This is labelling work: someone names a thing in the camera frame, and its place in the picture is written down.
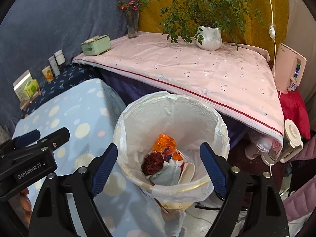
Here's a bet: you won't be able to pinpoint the pink white appliance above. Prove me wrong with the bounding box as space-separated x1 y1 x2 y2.
273 43 306 94

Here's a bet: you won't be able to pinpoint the white jar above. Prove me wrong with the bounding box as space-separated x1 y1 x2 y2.
54 49 65 66

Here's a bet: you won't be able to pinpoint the red cloth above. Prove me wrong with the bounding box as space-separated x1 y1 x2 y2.
280 89 311 140

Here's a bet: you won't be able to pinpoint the red flowers in vase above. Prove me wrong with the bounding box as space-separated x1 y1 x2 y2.
117 0 140 39

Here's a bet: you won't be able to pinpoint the red and white paper cup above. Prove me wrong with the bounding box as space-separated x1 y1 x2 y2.
178 153 195 185

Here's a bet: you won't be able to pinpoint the green tissue pack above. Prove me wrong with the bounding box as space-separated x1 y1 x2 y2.
23 79 40 99

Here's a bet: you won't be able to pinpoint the grey blue drawstring pouch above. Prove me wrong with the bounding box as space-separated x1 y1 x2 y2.
150 163 181 186

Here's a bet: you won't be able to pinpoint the person's left hand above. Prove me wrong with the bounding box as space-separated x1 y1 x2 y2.
20 188 32 226

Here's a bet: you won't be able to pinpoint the pink quilt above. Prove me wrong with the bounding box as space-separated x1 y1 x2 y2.
73 32 284 142

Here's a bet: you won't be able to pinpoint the orange printed plastic bag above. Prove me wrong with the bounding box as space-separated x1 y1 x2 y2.
151 134 183 161

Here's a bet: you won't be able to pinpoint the tall white bottle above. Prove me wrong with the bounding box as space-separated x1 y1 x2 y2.
48 56 60 76

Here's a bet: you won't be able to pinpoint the yellow floral cup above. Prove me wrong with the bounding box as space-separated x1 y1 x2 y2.
42 65 54 82

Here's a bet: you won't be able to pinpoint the green plant in white pot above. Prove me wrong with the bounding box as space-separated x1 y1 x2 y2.
141 0 265 52

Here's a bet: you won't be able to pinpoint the yellow fabric backdrop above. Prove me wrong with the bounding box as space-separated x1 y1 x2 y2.
139 0 289 55

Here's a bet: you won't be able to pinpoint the navy patterned cloth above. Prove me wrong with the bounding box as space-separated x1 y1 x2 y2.
21 63 102 118

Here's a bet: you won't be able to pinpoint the trash bin with white liner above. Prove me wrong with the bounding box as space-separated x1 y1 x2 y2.
114 91 230 203

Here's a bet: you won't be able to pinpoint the green tissue box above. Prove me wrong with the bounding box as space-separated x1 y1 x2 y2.
80 35 111 56

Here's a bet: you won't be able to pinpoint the orange pencil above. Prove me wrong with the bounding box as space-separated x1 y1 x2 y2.
20 89 42 111

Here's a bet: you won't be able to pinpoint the dark red velvet scrunchie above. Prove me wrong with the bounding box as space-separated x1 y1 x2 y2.
141 152 164 176

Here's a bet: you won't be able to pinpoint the white cable with switch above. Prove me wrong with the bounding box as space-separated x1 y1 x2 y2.
262 0 277 80

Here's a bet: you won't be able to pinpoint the blue velvet drape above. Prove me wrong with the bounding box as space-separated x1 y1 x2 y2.
1 0 127 134

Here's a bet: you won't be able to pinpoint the white cloth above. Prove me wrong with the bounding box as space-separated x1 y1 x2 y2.
163 158 180 170

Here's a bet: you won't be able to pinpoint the white booklet box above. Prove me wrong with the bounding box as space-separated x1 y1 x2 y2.
13 70 33 101

